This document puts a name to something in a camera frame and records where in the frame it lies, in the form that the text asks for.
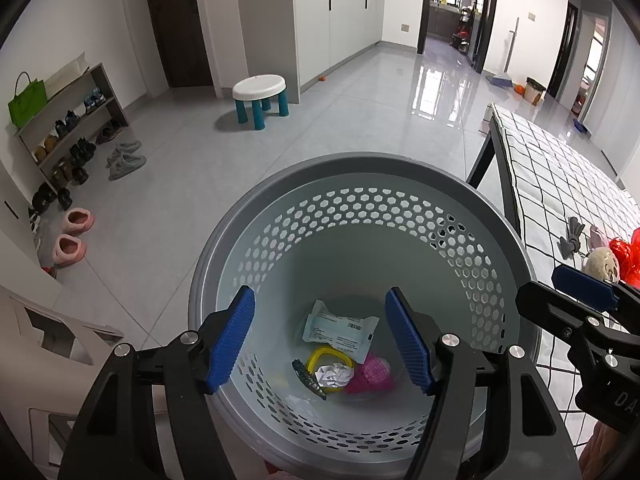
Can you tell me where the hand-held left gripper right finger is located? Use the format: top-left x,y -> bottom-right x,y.
385,287 -> 583,480

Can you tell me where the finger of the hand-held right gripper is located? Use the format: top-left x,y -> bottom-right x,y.
551,264 -> 640,311
515,281 -> 626,361

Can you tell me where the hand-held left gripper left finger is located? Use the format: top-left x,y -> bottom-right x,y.
57,285 -> 256,480

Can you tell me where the pink mesh ball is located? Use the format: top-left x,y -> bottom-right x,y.
344,351 -> 393,396

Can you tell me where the white and blue wipes packet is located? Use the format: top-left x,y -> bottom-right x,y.
302,299 -> 381,356

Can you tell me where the white paper ball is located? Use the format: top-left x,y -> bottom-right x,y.
315,364 -> 355,392

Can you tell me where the yellow tape ring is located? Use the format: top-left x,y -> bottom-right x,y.
306,346 -> 355,376

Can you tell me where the grey perforated plastic basket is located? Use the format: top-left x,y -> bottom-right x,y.
189,152 -> 543,480

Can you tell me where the person's right hand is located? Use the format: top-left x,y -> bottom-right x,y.
580,422 -> 628,480

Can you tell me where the grey shark toy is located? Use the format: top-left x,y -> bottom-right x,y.
559,216 -> 587,262

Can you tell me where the crumpled shiny red wrapper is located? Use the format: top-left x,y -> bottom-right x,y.
607,239 -> 636,281

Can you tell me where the red plastic bag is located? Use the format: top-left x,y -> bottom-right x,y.
627,227 -> 640,288

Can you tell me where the table with checked cloth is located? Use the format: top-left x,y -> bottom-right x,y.
487,102 -> 640,461

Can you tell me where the pink fluffy slipper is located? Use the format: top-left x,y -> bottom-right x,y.
62,208 -> 96,234
52,233 -> 87,267

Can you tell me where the wicker waste bin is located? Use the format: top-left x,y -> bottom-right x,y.
523,76 -> 546,107

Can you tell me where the broom with grey dustpan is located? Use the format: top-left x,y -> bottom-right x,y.
485,17 -> 521,87

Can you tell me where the row of assorted shoes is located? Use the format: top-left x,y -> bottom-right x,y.
30,87 -> 123,211

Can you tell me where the white stool with teal legs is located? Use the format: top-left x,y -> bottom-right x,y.
231,74 -> 290,131

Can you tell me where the grey shoe rack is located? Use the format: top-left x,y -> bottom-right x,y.
14,62 -> 132,196

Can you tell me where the green handbag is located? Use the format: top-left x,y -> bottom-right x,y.
7,71 -> 48,129

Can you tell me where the white cardboard sheet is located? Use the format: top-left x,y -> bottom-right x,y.
45,52 -> 91,98

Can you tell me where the dark wooden door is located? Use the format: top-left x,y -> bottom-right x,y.
142,0 -> 216,88

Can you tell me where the white floor cabinet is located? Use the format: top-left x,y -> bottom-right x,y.
235,0 -> 381,103

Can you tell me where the beige plush keychain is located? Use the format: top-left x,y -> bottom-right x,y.
585,247 -> 621,281

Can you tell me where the black metal table frame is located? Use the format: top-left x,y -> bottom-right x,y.
466,115 -> 523,231

